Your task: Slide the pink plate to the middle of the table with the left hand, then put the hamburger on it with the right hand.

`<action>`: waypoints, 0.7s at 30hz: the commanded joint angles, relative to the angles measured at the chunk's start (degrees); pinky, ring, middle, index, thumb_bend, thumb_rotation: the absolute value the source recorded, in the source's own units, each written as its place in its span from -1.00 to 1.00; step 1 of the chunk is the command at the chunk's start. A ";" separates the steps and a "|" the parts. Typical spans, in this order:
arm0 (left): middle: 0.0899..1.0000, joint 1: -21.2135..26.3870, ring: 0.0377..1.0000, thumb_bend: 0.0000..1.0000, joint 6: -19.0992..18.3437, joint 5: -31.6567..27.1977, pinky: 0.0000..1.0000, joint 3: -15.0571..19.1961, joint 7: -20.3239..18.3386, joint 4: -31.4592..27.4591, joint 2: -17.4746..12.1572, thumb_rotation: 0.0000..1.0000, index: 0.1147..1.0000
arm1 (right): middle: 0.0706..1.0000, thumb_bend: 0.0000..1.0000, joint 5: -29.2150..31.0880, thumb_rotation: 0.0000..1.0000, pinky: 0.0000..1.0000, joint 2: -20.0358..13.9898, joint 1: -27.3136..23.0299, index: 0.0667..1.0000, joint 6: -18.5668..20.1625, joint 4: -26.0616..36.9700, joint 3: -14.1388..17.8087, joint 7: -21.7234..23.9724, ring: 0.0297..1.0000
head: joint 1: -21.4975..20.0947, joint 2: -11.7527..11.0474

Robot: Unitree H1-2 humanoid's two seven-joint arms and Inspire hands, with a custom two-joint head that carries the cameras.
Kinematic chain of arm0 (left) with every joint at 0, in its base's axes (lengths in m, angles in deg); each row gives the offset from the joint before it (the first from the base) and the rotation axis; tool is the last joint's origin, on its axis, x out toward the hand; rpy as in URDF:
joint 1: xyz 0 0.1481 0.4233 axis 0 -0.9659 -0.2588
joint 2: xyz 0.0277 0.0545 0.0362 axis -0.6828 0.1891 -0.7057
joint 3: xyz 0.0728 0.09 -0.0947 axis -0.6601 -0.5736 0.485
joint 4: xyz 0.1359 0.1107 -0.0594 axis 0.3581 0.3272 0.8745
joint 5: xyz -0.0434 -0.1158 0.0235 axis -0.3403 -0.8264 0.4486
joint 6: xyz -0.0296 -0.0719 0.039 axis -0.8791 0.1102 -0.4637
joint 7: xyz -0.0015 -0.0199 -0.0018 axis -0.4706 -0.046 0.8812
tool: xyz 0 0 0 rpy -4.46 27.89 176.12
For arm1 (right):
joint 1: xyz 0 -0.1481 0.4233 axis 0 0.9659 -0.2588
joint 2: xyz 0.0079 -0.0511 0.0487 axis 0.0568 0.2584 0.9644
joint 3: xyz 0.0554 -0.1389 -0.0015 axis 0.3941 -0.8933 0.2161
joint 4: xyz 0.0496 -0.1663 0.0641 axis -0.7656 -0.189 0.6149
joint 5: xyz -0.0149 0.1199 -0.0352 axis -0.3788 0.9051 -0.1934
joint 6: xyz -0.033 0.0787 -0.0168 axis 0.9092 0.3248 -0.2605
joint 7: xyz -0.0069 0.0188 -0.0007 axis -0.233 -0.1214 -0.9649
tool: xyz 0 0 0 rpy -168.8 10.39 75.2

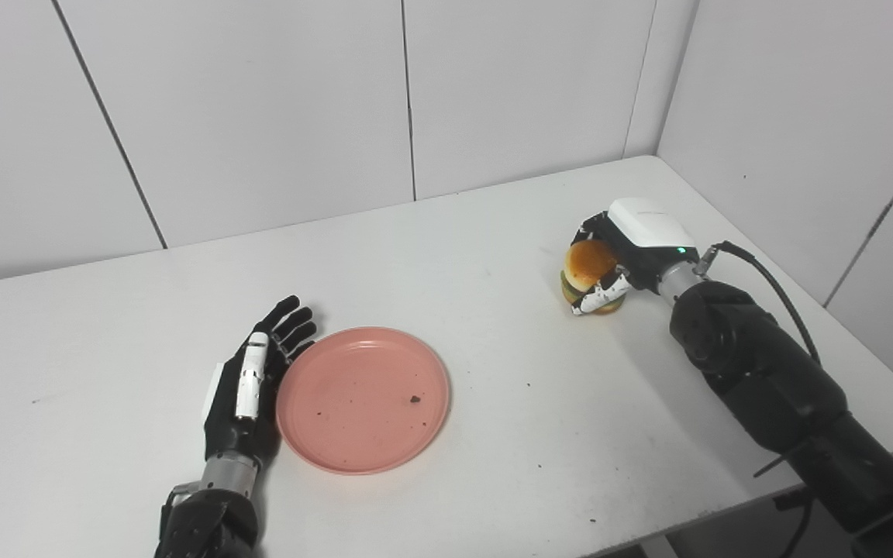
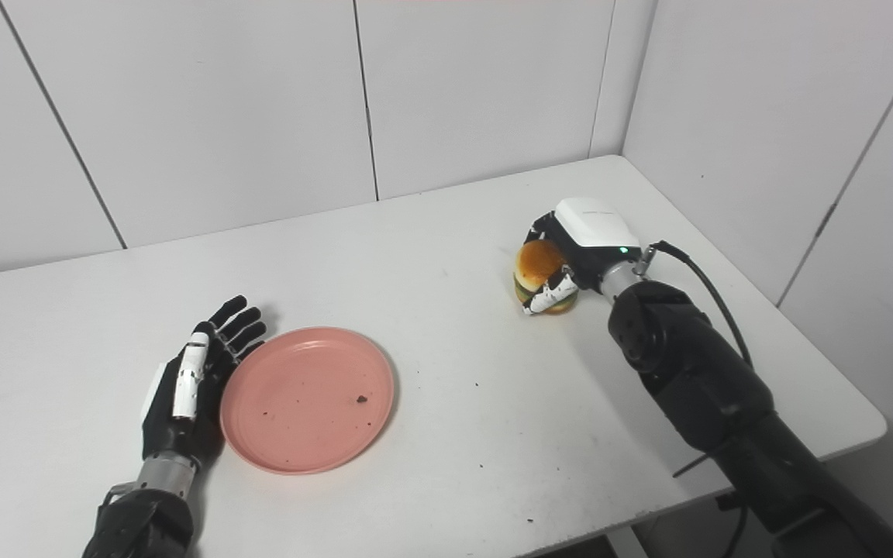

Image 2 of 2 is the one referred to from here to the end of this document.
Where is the toy hamburger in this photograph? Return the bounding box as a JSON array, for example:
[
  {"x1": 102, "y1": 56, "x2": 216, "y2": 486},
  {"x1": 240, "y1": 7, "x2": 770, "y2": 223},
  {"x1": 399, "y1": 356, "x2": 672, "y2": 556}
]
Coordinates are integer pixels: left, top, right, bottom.
[{"x1": 512, "y1": 239, "x2": 581, "y2": 315}]

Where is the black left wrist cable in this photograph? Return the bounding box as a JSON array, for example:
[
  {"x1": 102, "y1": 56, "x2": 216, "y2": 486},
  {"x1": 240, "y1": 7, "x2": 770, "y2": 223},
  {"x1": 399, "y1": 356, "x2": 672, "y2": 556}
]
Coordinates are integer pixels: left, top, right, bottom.
[{"x1": 98, "y1": 482, "x2": 135, "y2": 512}]

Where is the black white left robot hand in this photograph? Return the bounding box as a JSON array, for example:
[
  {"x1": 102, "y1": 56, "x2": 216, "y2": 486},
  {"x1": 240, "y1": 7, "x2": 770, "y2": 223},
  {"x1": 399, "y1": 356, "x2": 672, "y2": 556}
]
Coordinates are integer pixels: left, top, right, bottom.
[{"x1": 141, "y1": 294, "x2": 267, "y2": 466}]

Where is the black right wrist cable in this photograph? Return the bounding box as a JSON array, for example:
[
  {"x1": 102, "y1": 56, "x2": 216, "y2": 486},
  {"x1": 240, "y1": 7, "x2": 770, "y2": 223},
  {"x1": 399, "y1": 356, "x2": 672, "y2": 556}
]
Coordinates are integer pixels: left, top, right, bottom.
[{"x1": 640, "y1": 240, "x2": 754, "y2": 369}]

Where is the pink round plate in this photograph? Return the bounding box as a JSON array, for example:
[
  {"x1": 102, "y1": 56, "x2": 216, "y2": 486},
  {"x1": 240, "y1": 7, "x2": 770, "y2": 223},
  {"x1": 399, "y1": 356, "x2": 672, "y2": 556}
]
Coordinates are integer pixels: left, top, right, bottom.
[{"x1": 219, "y1": 326, "x2": 397, "y2": 475}]

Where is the white table leg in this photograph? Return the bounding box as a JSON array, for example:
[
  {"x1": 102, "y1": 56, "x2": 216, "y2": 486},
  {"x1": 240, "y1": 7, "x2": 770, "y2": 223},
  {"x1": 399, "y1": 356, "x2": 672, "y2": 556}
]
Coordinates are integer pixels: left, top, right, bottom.
[{"x1": 605, "y1": 527, "x2": 649, "y2": 558}]

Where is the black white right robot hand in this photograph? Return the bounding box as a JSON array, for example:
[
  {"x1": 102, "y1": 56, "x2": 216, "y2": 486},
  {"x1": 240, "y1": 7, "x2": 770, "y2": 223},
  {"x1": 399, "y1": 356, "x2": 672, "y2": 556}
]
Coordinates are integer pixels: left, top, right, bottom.
[{"x1": 520, "y1": 197, "x2": 643, "y2": 317}]

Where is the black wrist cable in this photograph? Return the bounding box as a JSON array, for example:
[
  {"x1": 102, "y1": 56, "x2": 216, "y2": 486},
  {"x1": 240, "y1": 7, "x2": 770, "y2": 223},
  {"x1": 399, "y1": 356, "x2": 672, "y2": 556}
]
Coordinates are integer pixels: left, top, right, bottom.
[
  {"x1": 98, "y1": 482, "x2": 135, "y2": 512},
  {"x1": 640, "y1": 240, "x2": 754, "y2": 369}
]

